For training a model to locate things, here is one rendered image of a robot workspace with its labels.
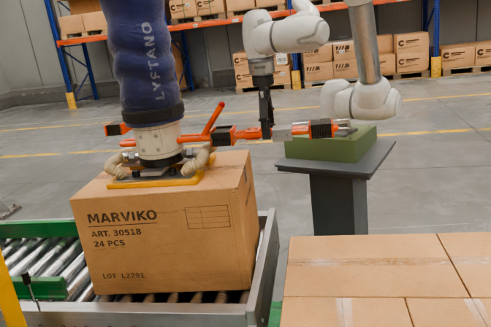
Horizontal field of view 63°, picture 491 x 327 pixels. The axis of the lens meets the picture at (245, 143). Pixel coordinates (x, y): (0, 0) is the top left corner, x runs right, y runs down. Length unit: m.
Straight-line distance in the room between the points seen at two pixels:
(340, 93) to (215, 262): 1.03
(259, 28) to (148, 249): 0.85
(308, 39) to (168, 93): 0.51
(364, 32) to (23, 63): 11.69
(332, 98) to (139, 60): 1.02
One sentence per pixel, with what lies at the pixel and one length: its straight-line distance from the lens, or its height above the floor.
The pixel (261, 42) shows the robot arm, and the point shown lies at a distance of 1.32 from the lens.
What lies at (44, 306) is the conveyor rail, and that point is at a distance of 1.67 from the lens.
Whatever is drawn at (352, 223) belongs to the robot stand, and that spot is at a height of 0.40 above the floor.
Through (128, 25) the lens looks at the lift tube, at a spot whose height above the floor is 1.49.
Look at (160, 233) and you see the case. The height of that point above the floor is 0.79.
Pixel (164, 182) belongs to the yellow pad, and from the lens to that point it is 1.42.
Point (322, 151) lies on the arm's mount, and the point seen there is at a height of 0.80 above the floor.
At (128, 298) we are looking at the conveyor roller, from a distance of 1.63.
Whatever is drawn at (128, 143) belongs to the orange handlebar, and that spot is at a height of 1.08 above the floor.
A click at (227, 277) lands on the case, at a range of 1.50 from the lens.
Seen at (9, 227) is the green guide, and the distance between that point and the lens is 2.38.
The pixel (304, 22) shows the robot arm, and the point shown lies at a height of 1.44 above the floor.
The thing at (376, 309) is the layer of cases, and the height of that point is 0.54.
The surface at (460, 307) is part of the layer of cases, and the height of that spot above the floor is 0.54.
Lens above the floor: 1.46
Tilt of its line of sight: 17 degrees down
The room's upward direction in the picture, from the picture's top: 7 degrees counter-clockwise
